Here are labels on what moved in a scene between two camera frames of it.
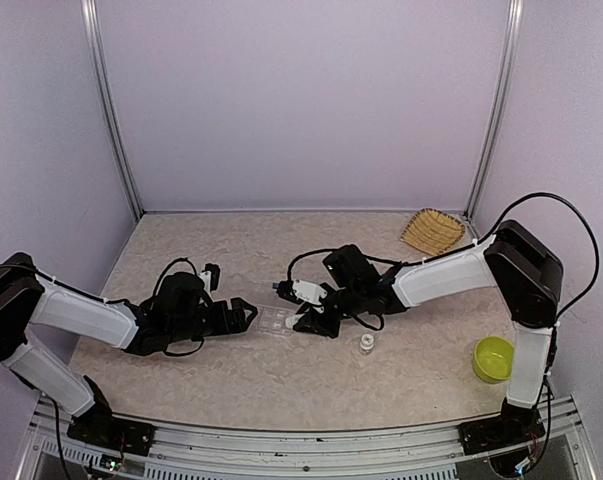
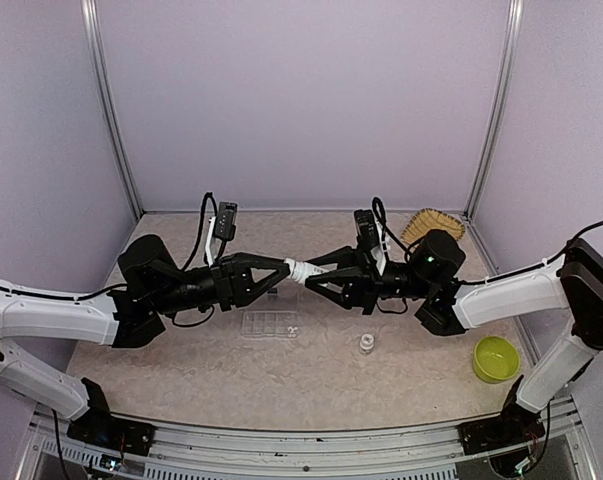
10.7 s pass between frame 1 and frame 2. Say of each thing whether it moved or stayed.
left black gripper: moved
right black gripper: moved
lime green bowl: stayed
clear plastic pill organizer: moved
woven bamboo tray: stayed
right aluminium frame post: stayed
